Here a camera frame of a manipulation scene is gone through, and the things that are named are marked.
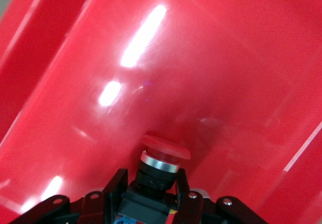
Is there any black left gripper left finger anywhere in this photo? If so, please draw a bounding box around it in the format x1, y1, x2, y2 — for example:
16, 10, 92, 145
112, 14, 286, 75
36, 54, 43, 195
78, 168, 129, 224

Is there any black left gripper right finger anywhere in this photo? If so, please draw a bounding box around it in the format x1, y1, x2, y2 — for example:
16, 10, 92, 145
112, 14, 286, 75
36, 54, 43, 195
173, 168, 205, 224

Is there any red mushroom push button switch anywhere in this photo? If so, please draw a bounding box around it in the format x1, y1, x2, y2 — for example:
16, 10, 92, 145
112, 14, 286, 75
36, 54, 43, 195
114, 134, 191, 224

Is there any red plastic tray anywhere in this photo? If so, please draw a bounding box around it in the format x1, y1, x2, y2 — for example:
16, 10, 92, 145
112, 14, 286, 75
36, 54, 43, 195
0, 0, 322, 224

